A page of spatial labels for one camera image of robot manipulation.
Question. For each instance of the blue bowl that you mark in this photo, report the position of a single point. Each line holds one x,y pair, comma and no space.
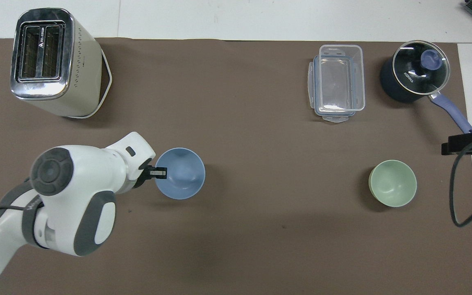
187,180

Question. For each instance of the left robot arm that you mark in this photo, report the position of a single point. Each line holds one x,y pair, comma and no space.
76,192

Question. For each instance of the green bowl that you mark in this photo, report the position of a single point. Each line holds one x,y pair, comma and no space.
393,184

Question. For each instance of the clear lid with blue seal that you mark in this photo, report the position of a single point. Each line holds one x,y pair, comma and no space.
334,118

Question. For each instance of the clear plastic food container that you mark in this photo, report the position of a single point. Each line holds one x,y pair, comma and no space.
338,82

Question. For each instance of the dark blue saucepan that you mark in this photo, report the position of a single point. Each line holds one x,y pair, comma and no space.
389,88

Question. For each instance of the cream and chrome toaster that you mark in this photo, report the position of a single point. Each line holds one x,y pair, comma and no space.
76,73

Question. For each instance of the glass pot lid blue knob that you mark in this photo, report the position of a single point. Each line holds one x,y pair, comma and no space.
416,76

